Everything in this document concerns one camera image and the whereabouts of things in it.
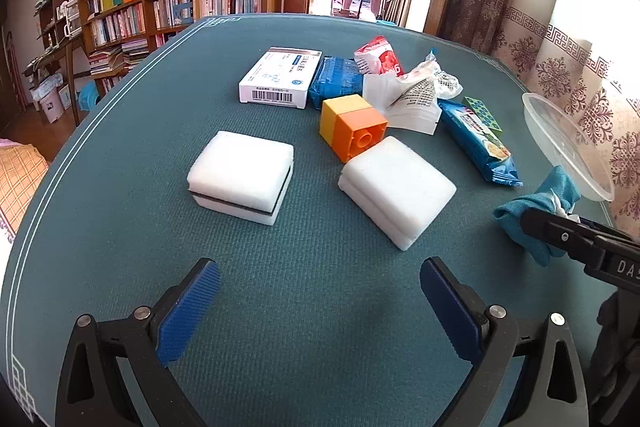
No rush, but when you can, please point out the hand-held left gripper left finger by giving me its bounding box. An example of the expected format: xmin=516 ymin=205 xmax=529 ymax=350
xmin=55 ymin=257 xmax=222 ymax=427

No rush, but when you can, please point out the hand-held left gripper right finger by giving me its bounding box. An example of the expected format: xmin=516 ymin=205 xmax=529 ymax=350
xmin=419 ymin=256 xmax=591 ymax=427

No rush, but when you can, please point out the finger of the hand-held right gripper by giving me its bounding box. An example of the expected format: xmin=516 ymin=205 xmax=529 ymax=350
xmin=577 ymin=218 xmax=640 ymax=249
xmin=520 ymin=207 xmax=607 ymax=266

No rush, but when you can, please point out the white tissue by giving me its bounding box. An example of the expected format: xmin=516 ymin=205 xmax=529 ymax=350
xmin=547 ymin=188 xmax=581 ymax=223

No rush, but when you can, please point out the teal cloth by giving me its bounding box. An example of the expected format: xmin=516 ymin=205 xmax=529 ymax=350
xmin=493 ymin=166 xmax=582 ymax=267

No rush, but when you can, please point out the plain white sponge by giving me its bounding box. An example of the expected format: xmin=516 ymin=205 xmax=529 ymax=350
xmin=338 ymin=136 xmax=457 ymax=251

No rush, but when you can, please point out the white sponge with black layer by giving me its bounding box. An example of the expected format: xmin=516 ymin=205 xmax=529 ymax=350
xmin=186 ymin=130 xmax=295 ymax=227

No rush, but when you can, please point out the orange toy block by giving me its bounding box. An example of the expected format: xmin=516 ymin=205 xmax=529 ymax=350
xmin=332 ymin=108 xmax=389 ymax=164

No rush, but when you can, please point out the yellow toy block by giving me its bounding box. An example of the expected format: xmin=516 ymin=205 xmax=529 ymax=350
xmin=320 ymin=95 xmax=375 ymax=146

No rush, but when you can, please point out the blue foil packet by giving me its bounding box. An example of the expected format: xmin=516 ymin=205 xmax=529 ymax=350
xmin=307 ymin=56 xmax=366 ymax=110

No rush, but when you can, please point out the white medicine box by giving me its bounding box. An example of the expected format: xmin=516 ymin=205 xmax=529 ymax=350
xmin=238 ymin=47 xmax=323 ymax=110

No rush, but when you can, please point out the person's right hand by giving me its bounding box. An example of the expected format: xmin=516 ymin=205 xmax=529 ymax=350
xmin=590 ymin=289 xmax=640 ymax=425

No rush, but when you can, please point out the clear plastic bowl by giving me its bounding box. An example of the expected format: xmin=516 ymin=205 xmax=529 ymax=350
xmin=521 ymin=92 xmax=616 ymax=202

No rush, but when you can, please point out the blue snack packet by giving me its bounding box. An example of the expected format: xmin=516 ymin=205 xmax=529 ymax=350
xmin=437 ymin=99 xmax=524 ymax=188

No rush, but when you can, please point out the green dotted card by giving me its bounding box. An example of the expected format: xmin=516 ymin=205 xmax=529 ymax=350
xmin=462 ymin=96 xmax=505 ymax=135

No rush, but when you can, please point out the patterned beige curtain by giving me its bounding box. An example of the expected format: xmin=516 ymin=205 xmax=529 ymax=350
xmin=440 ymin=0 xmax=640 ymax=228

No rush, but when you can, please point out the orange plaid blanket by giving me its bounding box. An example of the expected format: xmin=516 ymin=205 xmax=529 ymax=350
xmin=0 ymin=138 xmax=50 ymax=239

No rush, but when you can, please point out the blue plastic stool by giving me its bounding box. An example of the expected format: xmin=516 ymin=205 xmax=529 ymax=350
xmin=77 ymin=82 xmax=104 ymax=111

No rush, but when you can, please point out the red and white packet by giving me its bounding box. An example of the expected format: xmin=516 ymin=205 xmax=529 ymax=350
xmin=353 ymin=35 xmax=405 ymax=78

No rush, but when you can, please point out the white storage bin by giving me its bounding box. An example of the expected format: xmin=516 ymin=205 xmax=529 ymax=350
xmin=30 ymin=76 xmax=74 ymax=124

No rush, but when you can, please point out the pile of stacked books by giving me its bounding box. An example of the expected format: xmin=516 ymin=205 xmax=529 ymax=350
xmin=89 ymin=38 xmax=151 ymax=80

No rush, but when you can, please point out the wooden side desk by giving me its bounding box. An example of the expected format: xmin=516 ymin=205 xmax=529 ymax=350
xmin=22 ymin=36 xmax=93 ymax=128

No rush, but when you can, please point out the small wooden shelf rack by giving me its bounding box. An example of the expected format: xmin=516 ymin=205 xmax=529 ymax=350
xmin=34 ymin=0 xmax=83 ymax=58

